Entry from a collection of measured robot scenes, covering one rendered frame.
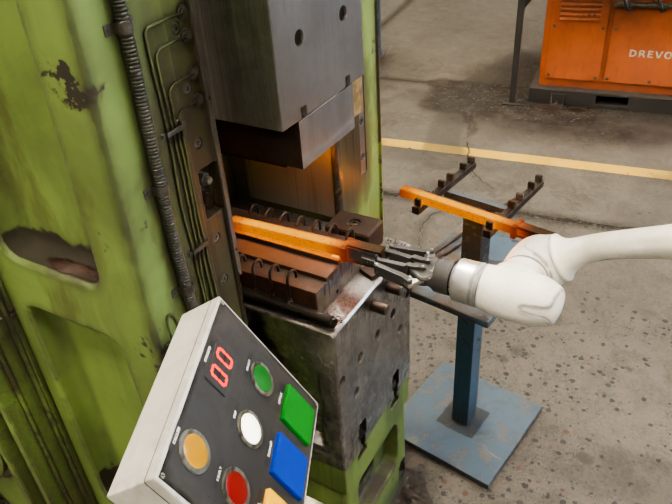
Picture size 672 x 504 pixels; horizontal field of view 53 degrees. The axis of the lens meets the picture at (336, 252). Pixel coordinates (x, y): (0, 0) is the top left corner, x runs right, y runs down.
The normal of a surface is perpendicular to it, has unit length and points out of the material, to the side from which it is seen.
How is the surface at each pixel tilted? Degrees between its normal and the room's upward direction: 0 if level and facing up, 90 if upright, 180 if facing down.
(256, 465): 60
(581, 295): 0
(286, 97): 90
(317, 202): 90
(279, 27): 90
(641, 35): 90
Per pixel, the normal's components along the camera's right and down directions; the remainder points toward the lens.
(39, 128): -0.50, 0.50
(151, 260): 0.87, 0.24
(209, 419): 0.83, -0.41
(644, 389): -0.06, -0.82
